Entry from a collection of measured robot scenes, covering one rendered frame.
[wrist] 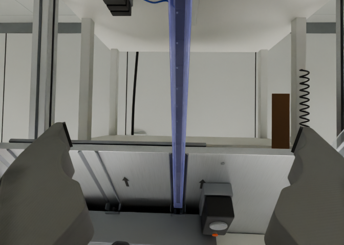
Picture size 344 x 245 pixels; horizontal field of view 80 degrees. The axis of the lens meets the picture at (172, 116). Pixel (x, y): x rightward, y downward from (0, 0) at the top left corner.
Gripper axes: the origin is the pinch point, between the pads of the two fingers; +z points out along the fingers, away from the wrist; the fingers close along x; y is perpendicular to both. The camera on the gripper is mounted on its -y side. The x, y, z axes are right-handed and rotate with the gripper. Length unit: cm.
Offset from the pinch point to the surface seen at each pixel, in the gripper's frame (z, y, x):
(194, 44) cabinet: 77, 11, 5
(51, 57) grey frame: 40, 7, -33
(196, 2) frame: 42.7, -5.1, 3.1
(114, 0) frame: 38.7, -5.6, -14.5
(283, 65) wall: 181, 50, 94
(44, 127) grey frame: 28.7, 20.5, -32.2
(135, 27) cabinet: 64, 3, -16
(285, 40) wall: 194, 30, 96
